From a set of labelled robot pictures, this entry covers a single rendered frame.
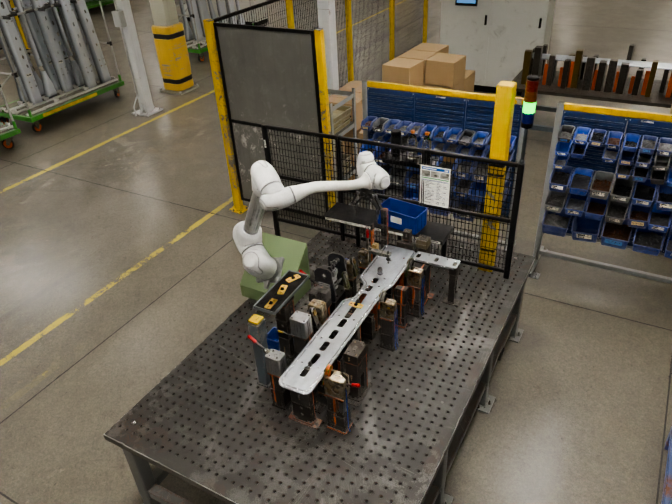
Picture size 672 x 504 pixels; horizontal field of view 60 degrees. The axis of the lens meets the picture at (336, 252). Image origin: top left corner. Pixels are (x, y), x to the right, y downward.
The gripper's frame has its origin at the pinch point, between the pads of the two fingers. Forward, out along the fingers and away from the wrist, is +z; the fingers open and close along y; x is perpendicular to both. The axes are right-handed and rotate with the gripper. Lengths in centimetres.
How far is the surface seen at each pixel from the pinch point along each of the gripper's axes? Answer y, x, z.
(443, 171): 30, 54, -11
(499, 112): 61, 58, -53
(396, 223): 5.0, 35.2, 23.7
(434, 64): -106, 426, 31
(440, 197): 29, 54, 9
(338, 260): -3.6, -32.5, 13.9
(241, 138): -217, 163, 44
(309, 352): 9, -92, 31
